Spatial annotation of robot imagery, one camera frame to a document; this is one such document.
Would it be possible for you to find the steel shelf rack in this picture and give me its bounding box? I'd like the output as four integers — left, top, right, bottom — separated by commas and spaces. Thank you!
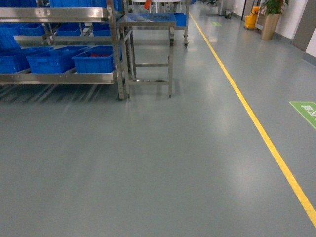
0, 0, 125, 99

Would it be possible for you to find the blue bin middle lower shelf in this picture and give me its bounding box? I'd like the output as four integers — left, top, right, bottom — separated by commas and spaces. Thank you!
26, 46, 90, 74

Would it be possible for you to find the plant in gold pot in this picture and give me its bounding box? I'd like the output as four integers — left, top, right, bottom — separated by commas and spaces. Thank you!
260, 0, 289, 40

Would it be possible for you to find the blue bin with red parts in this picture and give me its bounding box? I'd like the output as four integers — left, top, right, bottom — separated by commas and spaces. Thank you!
72, 45, 116, 74

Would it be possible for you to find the steel frame table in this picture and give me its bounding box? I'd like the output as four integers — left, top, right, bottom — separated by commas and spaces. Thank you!
118, 13, 176, 98

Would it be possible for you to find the yellow mop bucket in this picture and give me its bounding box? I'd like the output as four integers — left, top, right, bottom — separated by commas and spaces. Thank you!
244, 6, 260, 30

